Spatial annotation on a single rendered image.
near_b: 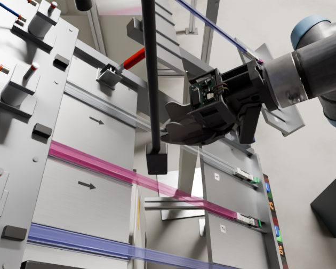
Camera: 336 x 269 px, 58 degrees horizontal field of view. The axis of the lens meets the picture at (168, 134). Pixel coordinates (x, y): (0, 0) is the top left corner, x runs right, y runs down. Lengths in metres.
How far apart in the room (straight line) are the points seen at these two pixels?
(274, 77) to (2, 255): 0.38
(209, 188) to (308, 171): 1.17
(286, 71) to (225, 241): 0.33
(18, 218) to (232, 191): 0.48
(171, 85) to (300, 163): 0.88
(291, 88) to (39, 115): 0.33
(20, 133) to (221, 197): 0.43
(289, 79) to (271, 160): 1.27
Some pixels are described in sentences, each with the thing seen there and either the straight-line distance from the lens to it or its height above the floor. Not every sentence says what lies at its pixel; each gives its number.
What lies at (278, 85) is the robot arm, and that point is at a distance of 0.46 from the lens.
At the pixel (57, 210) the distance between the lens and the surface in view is 0.40.
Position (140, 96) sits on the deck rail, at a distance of 0.61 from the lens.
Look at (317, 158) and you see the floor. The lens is 1.81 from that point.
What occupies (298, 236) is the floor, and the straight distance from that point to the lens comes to 1.58.
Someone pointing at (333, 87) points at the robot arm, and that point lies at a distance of 0.48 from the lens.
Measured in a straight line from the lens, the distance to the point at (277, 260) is 0.72.
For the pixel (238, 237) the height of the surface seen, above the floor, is 0.79.
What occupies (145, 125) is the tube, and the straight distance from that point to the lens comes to 0.54.
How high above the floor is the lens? 1.40
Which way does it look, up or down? 55 degrees down
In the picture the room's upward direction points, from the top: straight up
